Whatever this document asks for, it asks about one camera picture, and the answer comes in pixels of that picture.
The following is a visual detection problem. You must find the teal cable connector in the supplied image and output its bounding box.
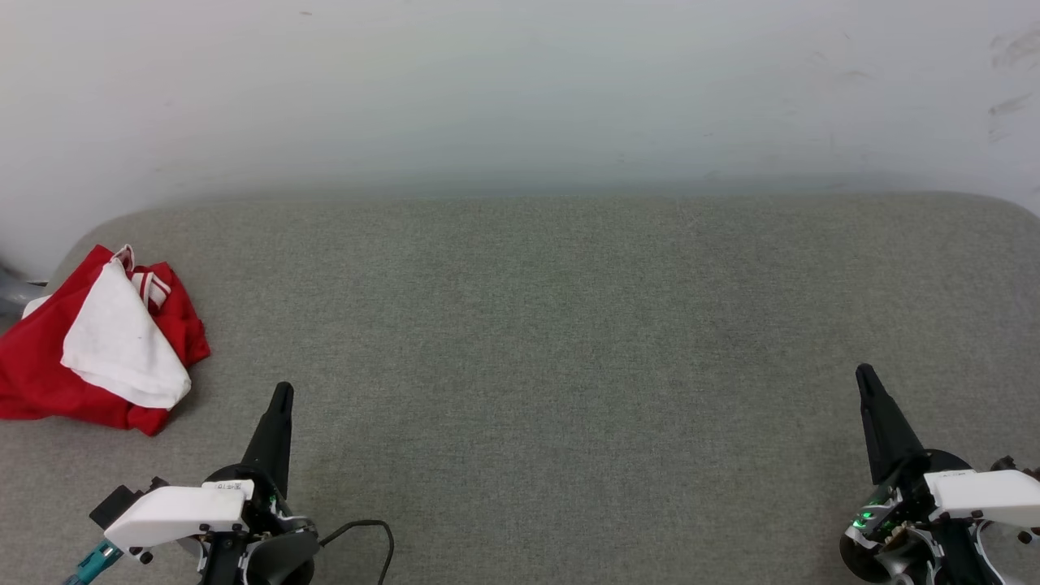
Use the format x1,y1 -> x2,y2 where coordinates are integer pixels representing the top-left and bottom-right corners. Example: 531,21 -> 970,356
63,539 -> 125,585

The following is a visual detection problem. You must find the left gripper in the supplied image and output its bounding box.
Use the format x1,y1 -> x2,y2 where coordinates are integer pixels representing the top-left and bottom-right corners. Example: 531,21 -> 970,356
210,382 -> 316,539

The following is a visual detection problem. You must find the thin black cable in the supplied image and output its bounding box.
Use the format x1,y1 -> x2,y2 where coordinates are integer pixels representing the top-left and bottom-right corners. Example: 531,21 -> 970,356
317,519 -> 397,585

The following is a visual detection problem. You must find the red and white jersey shirt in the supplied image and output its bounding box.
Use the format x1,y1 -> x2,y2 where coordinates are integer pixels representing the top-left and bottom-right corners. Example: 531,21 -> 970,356
0,244 -> 212,437

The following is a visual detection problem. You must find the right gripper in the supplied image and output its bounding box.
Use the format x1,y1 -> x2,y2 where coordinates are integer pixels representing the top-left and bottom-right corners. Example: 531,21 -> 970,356
839,363 -> 974,585

